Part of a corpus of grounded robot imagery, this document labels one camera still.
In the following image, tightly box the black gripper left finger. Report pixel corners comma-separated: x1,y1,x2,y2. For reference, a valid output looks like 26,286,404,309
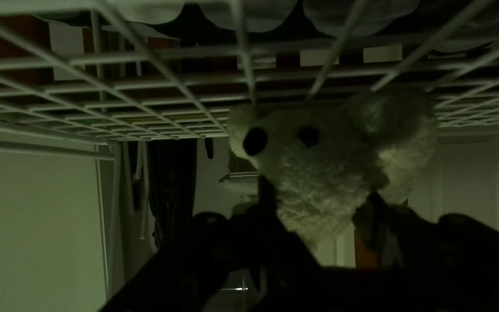
99,177,322,312

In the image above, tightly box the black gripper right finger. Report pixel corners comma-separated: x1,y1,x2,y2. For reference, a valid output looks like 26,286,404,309
272,191,499,312

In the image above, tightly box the white teddy bear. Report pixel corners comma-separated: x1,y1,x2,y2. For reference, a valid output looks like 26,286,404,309
225,85,440,248

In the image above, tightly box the white wire shelf rack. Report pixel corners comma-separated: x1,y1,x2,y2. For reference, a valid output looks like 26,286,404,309
0,0,499,160

